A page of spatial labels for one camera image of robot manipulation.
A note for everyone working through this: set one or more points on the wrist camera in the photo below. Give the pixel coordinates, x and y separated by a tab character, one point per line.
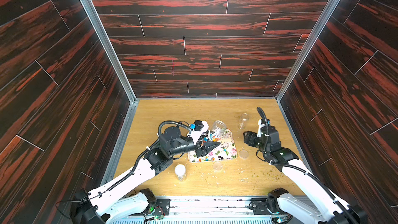
263	127
198	130

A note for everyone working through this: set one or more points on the floral pattern tray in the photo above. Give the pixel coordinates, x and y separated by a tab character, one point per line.
226	151

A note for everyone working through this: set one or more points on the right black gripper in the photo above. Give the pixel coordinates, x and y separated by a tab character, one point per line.
250	138

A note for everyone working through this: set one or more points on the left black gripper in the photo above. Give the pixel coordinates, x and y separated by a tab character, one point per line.
200	150

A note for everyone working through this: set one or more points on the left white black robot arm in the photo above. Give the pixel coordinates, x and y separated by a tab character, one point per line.
108	203

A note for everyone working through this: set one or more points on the clear plastic candy jar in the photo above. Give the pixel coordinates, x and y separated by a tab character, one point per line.
244	117

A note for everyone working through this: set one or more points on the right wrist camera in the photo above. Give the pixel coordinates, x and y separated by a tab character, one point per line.
263	127

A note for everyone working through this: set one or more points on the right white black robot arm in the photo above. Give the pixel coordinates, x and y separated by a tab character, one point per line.
328	208

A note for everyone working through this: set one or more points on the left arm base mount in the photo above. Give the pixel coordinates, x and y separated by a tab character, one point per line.
160	208

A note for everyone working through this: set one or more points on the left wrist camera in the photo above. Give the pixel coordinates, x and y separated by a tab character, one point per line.
198	130

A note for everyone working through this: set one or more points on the jar with white lid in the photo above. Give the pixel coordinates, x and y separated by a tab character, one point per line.
181	172

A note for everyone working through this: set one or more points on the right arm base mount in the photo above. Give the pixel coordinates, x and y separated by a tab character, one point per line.
263	206

